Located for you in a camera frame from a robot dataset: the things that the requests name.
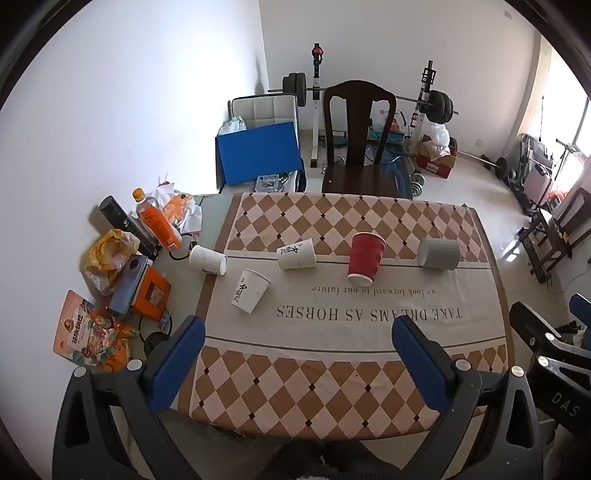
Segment black barbell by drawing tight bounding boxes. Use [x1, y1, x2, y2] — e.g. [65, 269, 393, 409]
[281, 71, 461, 125]

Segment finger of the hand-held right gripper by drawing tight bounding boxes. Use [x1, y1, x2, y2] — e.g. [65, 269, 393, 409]
[569, 294, 591, 326]
[508, 301, 591, 366]

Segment checked printed tablecloth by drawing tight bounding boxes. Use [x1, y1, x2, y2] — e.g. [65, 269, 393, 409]
[178, 191, 509, 440]

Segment yellow plastic bag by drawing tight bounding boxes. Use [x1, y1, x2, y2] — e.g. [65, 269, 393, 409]
[82, 229, 141, 296]

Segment pink suitcase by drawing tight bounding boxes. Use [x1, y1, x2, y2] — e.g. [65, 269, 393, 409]
[525, 162, 556, 207]

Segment plain white paper cup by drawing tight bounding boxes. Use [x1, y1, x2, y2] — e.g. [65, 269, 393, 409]
[189, 244, 228, 277]

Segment white paper cup black print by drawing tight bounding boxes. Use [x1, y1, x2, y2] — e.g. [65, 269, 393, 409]
[231, 268, 271, 315]
[276, 238, 318, 271]

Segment blue-grey flat device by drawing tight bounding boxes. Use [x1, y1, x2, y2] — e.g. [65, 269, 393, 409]
[109, 256, 153, 315]

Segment black cylinder bottle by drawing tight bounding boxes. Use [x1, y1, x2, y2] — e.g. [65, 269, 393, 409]
[99, 195, 163, 260]

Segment long barbell bar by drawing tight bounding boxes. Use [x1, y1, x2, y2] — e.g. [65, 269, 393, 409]
[455, 150, 509, 179]

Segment white barbell rack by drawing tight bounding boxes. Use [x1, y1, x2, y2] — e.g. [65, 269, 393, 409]
[305, 43, 440, 169]

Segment clear plastic tray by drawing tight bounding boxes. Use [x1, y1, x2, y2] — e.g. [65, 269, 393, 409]
[255, 174, 290, 194]

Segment orange snack packet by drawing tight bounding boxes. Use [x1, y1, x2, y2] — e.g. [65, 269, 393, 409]
[52, 289, 133, 373]

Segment blue box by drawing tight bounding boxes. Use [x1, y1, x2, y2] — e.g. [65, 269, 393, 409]
[215, 121, 302, 186]

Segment white plastic bag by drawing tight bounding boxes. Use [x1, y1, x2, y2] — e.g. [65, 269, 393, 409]
[423, 122, 451, 158]

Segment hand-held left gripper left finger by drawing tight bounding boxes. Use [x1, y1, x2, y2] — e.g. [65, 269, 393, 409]
[52, 315, 207, 480]

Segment black stool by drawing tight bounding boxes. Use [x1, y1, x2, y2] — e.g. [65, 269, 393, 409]
[518, 209, 579, 285]

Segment crumpled white orange wrappers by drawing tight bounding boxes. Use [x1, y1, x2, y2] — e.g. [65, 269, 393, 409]
[154, 182, 204, 236]

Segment dark wooden chair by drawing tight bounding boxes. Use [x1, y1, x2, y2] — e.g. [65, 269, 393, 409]
[320, 80, 414, 200]

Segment red ribbed paper cup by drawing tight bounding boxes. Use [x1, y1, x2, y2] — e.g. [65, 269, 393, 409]
[347, 232, 386, 287]

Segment red cardboard box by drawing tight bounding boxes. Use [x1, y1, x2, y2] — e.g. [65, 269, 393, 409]
[415, 140, 458, 180]

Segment white padded chair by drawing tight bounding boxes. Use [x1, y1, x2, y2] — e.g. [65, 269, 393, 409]
[229, 93, 300, 139]

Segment grey ribbed cup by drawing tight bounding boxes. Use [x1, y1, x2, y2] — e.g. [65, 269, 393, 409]
[418, 237, 461, 270]

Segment orange box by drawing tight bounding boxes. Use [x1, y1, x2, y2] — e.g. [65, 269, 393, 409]
[131, 267, 173, 322]

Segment orange drink bottle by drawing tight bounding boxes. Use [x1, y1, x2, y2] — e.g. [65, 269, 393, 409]
[131, 187, 184, 250]

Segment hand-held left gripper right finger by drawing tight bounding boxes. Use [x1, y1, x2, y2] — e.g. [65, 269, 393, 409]
[391, 315, 546, 480]

